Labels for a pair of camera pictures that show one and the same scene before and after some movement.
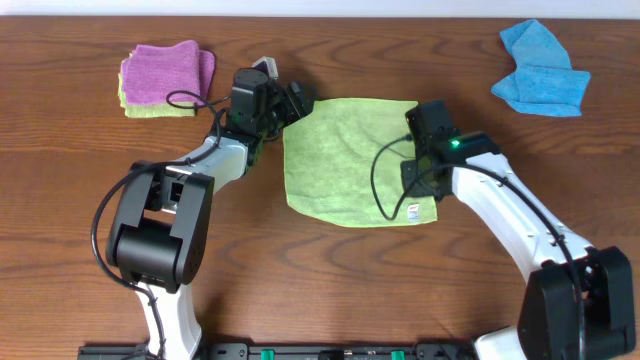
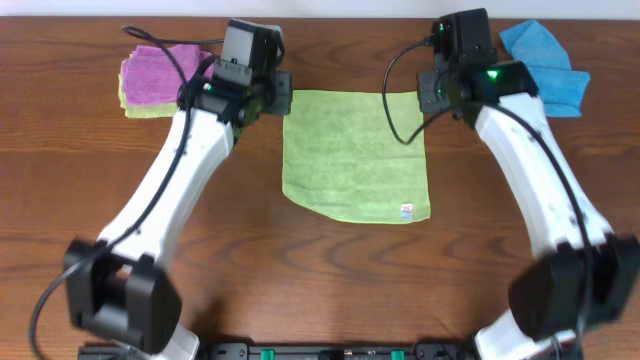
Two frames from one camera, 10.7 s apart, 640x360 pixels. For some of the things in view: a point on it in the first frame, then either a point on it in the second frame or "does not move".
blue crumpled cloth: [543, 82] does not move
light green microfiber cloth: [344, 159] does not move
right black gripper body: [410, 171] to [431, 91]
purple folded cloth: [153, 73] does not move
